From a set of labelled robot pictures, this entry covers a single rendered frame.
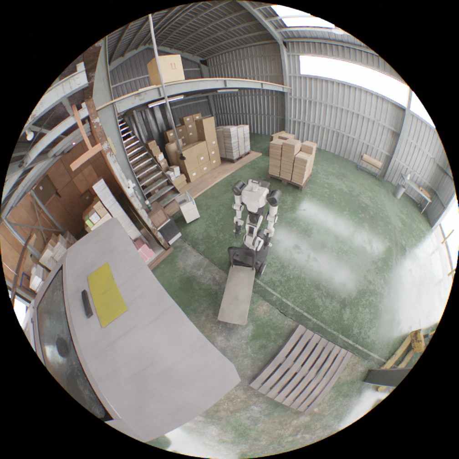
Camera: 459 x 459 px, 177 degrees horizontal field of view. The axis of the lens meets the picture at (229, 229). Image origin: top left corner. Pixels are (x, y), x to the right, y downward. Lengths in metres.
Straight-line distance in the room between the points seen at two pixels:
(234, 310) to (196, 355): 1.60
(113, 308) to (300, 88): 8.52
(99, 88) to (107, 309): 3.05
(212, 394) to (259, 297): 1.94
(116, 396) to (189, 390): 0.31
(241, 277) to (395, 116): 8.22
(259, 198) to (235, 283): 1.27
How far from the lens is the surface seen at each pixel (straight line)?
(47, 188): 6.36
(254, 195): 1.53
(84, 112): 2.14
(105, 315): 0.76
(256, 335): 2.29
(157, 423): 0.71
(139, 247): 2.88
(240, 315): 2.10
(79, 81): 1.13
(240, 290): 2.17
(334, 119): 7.91
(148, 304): 0.66
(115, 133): 3.03
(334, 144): 8.07
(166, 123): 6.47
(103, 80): 3.24
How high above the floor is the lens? 2.29
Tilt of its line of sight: 50 degrees down
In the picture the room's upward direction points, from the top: 10 degrees counter-clockwise
